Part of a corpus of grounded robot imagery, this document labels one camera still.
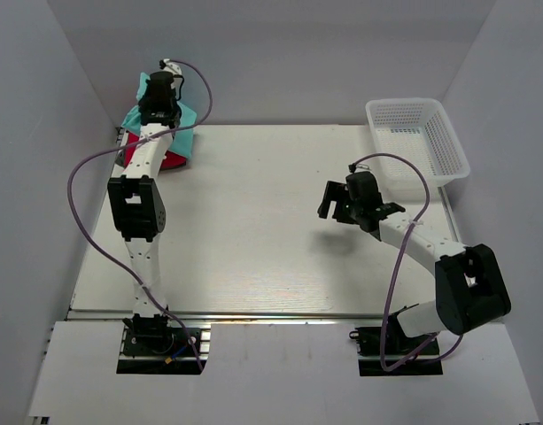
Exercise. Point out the folded red t-shirt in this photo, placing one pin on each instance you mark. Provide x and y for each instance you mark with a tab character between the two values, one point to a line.
171	160

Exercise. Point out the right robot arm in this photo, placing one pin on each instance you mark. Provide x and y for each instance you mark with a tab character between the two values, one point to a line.
469	286

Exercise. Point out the white plastic basket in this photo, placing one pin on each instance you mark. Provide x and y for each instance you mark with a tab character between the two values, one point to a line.
418	130

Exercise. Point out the teal t-shirt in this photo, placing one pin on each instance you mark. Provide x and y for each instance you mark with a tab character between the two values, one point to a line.
183	140

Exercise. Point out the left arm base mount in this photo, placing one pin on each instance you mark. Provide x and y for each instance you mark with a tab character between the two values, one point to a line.
156	346

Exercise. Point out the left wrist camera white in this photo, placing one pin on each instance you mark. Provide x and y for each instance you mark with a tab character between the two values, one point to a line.
168	65

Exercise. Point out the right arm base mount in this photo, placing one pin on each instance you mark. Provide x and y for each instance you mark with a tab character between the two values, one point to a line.
397	347

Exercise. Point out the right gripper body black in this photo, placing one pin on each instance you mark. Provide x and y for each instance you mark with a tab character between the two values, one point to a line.
357	209

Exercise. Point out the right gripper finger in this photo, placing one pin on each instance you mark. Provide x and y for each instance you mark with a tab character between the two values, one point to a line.
331	194
342	201

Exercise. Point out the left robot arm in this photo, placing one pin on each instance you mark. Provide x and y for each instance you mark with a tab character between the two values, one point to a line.
137	208

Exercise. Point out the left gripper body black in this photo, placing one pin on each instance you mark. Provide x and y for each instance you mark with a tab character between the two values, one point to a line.
144	103

